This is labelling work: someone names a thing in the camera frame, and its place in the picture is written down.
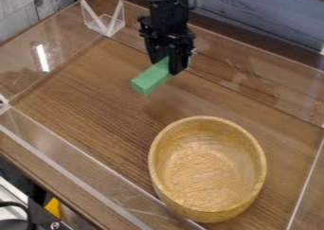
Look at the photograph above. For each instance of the brown wooden bowl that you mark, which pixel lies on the brown wooden bowl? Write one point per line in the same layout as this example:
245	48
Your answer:
208	168

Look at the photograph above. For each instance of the black and yellow equipment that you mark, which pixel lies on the black and yellow equipment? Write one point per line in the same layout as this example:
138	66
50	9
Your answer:
44	208

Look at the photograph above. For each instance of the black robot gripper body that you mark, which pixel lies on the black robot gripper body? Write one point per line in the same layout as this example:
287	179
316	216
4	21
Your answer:
168	20

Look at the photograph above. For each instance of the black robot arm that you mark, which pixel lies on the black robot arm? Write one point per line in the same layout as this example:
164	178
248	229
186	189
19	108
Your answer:
168	36

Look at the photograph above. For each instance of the clear acrylic corner bracket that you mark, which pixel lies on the clear acrylic corner bracket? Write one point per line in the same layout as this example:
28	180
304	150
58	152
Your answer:
105	24

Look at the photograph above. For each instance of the green rectangular block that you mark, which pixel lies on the green rectangular block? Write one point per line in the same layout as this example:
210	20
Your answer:
152	78

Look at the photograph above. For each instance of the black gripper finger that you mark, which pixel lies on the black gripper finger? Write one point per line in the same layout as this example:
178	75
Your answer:
157	47
180	55

